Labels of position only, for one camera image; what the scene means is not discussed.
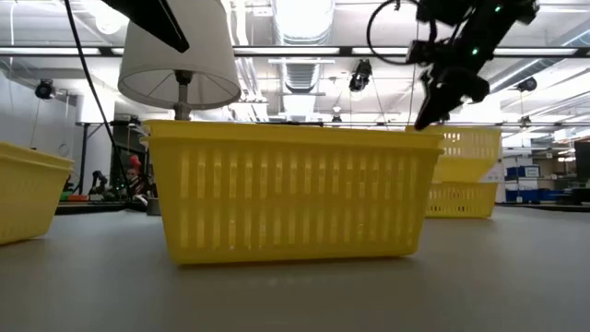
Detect black overhead beam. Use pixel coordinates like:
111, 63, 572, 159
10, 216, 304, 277
0, 44, 590, 58

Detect yellow plastic basket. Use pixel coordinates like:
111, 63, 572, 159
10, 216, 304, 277
404, 124, 503, 184
0, 141, 76, 245
424, 181, 500, 219
141, 119, 438, 141
139, 135, 444, 266

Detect row of blue bins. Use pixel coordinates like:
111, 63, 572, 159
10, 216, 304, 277
505, 188, 571, 203

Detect blue storage box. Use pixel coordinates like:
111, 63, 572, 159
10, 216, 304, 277
505, 164, 541, 179

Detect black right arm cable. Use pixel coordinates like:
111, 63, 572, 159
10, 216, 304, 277
366, 0, 438, 65

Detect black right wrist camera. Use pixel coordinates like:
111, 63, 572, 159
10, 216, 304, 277
405, 40, 438, 65

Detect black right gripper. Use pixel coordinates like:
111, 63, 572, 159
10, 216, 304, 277
413, 62, 490, 132

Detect black background frame table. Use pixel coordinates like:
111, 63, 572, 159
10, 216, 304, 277
254, 120, 325, 127

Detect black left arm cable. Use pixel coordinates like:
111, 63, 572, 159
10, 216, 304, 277
63, 0, 128, 185

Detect silver ceiling air duct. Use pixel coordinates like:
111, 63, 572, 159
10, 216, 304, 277
269, 0, 336, 124

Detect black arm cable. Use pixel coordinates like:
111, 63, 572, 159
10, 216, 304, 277
366, 0, 438, 65
63, 0, 128, 185

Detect dark background bench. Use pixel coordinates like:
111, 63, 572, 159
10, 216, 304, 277
500, 201, 590, 213

